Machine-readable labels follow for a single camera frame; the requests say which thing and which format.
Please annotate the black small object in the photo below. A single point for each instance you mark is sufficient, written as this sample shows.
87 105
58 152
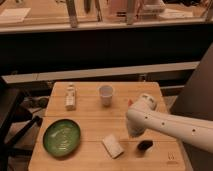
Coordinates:
144 145

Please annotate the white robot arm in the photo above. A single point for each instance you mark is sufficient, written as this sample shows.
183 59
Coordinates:
142 115

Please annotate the black chair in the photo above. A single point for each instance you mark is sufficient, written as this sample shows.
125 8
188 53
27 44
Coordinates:
11 111

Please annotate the white paper cup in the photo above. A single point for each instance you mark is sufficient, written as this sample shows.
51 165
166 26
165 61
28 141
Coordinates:
106 94

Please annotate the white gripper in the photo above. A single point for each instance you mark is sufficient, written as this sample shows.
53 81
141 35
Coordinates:
135 133

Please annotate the orange carrot toy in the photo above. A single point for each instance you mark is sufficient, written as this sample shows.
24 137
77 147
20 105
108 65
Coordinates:
130 102

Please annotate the green round plate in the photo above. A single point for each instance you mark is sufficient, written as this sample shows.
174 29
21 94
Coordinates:
62 138

